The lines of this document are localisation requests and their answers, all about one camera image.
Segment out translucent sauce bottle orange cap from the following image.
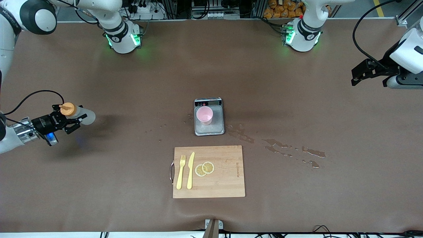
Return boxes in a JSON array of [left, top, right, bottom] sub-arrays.
[[60, 102, 96, 126]]

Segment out pink plastic cup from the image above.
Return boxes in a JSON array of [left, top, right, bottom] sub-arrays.
[[196, 106, 213, 125]]

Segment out pile of orange packets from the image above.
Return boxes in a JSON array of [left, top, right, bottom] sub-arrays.
[[263, 0, 306, 19]]

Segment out yellow plastic fork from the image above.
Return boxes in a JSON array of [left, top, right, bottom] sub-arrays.
[[176, 155, 186, 190]]

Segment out yellow plastic knife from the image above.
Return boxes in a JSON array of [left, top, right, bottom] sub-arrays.
[[187, 152, 195, 190]]

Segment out white power strip black plugs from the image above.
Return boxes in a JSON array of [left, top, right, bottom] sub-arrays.
[[127, 0, 166, 20]]

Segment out silver digital kitchen scale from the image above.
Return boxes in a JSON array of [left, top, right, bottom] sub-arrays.
[[194, 97, 225, 136]]

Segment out white labelled device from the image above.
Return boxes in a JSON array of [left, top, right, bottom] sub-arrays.
[[192, 9, 241, 20]]

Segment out wooden cutting board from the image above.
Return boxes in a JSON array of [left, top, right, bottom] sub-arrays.
[[170, 145, 246, 199]]

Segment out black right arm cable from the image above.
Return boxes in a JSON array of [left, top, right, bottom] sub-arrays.
[[3, 0, 100, 117]]

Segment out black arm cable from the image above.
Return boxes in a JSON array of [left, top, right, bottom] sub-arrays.
[[352, 0, 402, 67], [3, 0, 100, 117]]

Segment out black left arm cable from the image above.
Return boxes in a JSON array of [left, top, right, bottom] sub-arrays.
[[352, 0, 402, 67]]

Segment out aluminium frame profile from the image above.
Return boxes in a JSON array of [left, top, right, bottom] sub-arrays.
[[395, 0, 423, 27]]

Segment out metal mount bracket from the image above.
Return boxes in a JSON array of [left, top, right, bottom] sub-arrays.
[[204, 219, 224, 238]]

